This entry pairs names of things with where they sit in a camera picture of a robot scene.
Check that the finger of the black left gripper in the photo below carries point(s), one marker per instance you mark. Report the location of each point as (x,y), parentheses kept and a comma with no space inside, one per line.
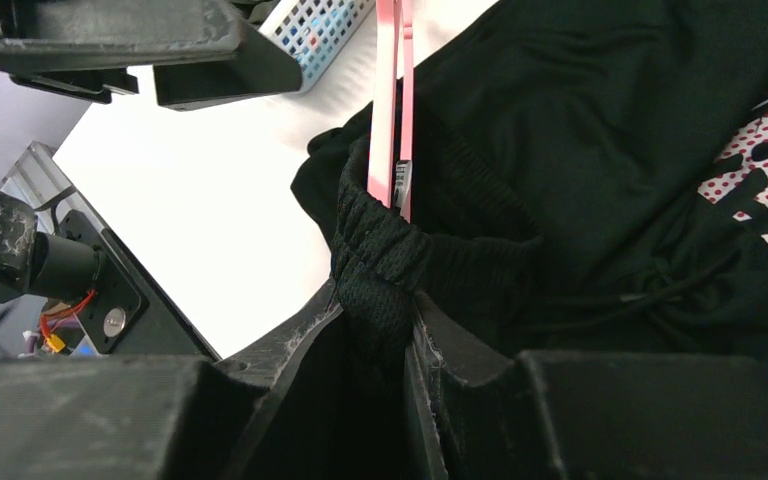
(259,68)
(46,36)

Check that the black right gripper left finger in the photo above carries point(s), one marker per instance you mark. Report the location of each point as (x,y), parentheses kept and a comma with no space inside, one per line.
(285,407)

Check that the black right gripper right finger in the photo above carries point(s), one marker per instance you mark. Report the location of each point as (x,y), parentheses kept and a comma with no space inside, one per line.
(473,413)

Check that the thick pink plastic hanger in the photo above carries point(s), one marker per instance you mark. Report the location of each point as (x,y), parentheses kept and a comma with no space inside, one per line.
(390,161)

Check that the black shorts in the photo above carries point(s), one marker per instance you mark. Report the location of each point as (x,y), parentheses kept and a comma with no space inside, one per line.
(559,148)

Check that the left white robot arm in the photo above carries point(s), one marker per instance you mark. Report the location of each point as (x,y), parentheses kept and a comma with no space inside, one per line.
(18,230)

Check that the white perforated plastic basket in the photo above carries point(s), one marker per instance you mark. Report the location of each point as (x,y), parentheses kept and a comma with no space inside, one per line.
(314,32)

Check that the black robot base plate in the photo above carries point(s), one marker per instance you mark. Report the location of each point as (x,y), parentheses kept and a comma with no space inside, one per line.
(103,294)

